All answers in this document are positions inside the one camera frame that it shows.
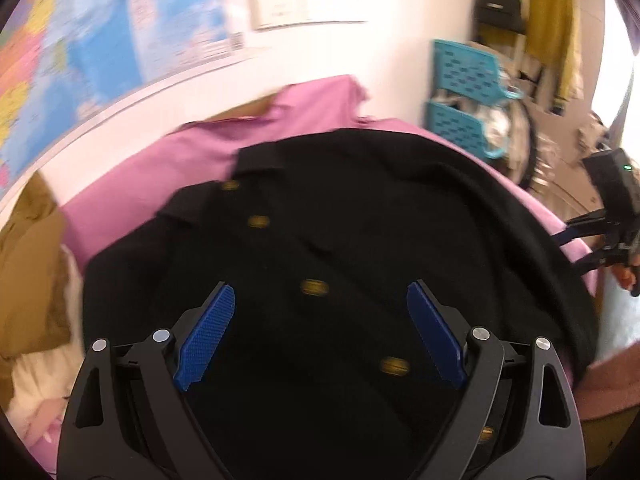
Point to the black coat with gold buttons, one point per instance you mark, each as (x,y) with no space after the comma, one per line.
(350,220)

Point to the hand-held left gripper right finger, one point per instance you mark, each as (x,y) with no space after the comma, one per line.
(435,335)

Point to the blue plastic baskets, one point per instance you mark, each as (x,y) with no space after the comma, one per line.
(492,120)

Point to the black handbag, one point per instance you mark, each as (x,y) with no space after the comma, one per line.
(500,12)

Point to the brown crumpled garment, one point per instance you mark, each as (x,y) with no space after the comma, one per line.
(30,265)

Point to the dusty pink cloth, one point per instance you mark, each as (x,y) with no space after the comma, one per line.
(610,385)

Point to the person's right hand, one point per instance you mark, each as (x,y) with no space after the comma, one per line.
(627,277)

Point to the pink bed sheet daisy print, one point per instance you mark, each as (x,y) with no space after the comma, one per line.
(165,175)

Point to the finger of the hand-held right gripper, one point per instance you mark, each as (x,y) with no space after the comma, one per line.
(602,257)
(582,225)

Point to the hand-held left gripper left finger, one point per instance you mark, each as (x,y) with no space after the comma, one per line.
(205,340)

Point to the mustard yellow hanging cardigan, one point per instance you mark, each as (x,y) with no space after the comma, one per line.
(547,15)

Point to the colourful wall map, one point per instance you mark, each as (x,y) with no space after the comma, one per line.
(95,45)

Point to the blue plastic basket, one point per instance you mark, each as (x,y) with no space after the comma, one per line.
(467,70)
(457,127)

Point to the dark wheel rim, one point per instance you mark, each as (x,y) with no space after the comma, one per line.
(529,140)

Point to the white wall socket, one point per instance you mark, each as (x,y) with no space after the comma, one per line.
(277,5)
(335,4)

